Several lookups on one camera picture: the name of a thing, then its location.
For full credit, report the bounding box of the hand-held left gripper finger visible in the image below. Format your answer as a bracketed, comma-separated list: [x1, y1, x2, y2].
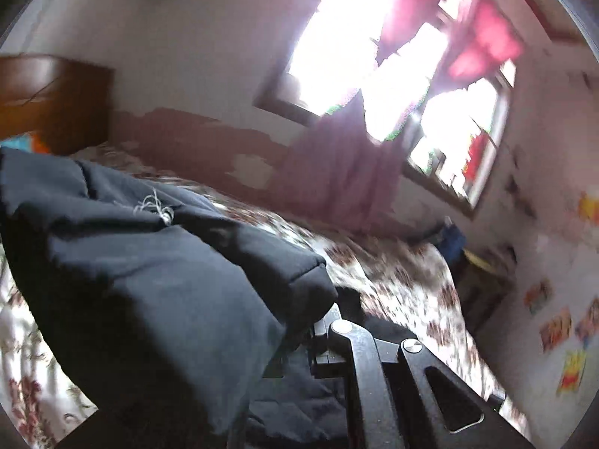
[310, 303, 535, 449]

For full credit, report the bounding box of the dark navy padded jacket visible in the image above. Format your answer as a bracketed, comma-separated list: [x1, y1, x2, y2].
[0, 147, 417, 449]

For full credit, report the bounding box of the floral bedspread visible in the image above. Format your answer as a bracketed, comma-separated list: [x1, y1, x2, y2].
[0, 143, 532, 449]

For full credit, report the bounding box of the wooden bedside desk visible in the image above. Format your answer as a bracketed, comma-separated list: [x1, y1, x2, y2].
[453, 247, 516, 334]

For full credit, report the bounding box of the blue bag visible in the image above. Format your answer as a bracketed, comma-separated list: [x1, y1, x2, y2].
[439, 217, 469, 268]

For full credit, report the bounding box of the red hanging window decoration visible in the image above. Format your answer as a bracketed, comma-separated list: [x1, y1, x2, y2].
[463, 133, 490, 181]

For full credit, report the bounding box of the red curtain valance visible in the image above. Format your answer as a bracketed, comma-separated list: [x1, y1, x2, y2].
[374, 0, 526, 81]

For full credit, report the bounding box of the wooden headboard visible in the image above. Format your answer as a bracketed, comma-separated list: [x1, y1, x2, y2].
[0, 55, 116, 156]

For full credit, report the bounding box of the group of colourful wall stickers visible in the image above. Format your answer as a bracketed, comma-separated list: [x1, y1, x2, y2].
[505, 70, 599, 398]

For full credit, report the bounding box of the window with dark frame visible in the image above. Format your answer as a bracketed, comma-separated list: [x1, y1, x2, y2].
[253, 0, 516, 220]

